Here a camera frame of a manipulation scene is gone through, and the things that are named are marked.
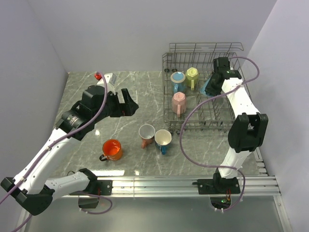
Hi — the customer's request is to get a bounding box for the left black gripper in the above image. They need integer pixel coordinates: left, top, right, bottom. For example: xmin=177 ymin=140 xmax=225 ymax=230
xmin=93 ymin=87 xmax=139 ymax=123

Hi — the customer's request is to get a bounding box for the light blue floral mug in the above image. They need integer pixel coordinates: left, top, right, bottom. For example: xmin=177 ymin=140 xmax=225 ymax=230
xmin=199 ymin=79 xmax=213 ymax=98

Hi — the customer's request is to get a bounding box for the yellow faceted mug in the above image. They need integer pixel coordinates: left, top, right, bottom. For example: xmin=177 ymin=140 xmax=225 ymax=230
xmin=185 ymin=67 xmax=199 ymax=91

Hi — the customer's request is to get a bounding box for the salmon floral mug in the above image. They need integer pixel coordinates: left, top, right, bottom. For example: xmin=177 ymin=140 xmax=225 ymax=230
xmin=139 ymin=124 xmax=155 ymax=149

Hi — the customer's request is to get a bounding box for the blue mug orange interior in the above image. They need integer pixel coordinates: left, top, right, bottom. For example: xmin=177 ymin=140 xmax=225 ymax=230
xmin=170 ymin=72 xmax=186 ymax=94

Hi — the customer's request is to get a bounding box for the pink faceted mug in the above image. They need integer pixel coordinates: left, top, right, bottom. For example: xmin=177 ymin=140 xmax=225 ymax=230
xmin=172 ymin=92 xmax=187 ymax=118

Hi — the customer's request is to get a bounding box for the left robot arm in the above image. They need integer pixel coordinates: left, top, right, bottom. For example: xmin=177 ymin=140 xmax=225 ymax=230
xmin=0 ymin=85 xmax=139 ymax=216

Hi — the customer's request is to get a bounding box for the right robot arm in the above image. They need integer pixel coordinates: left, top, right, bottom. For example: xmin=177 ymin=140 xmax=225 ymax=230
xmin=204 ymin=57 xmax=268 ymax=193

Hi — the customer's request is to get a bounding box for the dark blue mug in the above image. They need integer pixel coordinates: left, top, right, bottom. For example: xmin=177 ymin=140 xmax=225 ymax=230
xmin=154 ymin=130 xmax=172 ymax=155

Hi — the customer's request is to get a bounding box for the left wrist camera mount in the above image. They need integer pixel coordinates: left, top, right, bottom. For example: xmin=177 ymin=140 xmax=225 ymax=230
xmin=94 ymin=72 xmax=117 ymax=94

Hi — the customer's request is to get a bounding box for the wire dish rack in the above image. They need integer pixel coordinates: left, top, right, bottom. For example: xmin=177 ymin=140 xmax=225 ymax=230
xmin=162 ymin=42 xmax=244 ymax=132

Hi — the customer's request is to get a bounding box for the orange mug black handle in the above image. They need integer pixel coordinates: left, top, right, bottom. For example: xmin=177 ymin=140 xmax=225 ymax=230
xmin=99 ymin=139 xmax=123 ymax=161

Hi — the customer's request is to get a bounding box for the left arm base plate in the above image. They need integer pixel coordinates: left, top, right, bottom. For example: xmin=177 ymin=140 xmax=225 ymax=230
xmin=68 ymin=179 xmax=112 ymax=196

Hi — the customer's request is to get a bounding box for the aluminium mounting rail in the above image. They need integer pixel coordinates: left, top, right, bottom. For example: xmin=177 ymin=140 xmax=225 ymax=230
xmin=26 ymin=175 xmax=281 ymax=198

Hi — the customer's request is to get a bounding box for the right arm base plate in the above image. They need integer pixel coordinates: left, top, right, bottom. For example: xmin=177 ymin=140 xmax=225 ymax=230
xmin=192 ymin=178 xmax=241 ymax=195

